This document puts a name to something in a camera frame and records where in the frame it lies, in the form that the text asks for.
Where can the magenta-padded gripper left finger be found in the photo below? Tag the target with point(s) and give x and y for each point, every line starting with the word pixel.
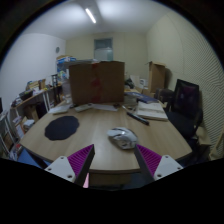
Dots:
pixel 63 166

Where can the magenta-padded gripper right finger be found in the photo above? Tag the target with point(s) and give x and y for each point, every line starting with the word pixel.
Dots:
pixel 165 166

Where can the white and grey computer mouse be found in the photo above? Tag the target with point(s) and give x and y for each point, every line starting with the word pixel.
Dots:
pixel 122 138

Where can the dark round mouse pad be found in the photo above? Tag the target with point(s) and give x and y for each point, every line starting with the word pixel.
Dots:
pixel 61 128

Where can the black marker pen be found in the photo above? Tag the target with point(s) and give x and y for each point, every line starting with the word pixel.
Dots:
pixel 138 118

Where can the open white book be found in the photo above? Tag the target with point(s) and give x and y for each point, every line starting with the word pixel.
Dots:
pixel 151 111

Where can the white remote control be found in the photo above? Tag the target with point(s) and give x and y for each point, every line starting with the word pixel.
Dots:
pixel 83 107

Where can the white shelf unit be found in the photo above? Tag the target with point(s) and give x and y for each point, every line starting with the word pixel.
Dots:
pixel 6 133

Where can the black office chair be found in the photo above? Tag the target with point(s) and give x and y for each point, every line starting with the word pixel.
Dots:
pixel 185 100

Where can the white paper sheet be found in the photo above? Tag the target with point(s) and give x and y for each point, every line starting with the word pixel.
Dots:
pixel 105 107

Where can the blue flat book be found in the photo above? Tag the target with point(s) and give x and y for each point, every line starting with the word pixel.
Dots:
pixel 141 97

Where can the cluttered side desk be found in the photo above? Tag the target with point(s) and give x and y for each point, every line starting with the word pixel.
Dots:
pixel 33 98

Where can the black floor stand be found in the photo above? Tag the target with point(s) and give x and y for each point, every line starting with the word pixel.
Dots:
pixel 55 88

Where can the large brown cardboard box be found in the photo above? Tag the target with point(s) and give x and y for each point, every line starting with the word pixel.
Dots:
pixel 96 83

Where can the tall brown cardboard box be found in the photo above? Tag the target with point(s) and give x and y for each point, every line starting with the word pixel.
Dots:
pixel 156 76

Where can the blue and white cabinet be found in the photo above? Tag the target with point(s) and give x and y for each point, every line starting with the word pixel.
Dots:
pixel 61 68

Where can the frosted glass window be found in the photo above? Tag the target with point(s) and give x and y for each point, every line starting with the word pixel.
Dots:
pixel 103 49

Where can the long ceiling light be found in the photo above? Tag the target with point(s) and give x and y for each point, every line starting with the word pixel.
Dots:
pixel 90 15

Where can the round wall clock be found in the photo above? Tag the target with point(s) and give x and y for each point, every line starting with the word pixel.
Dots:
pixel 57 49

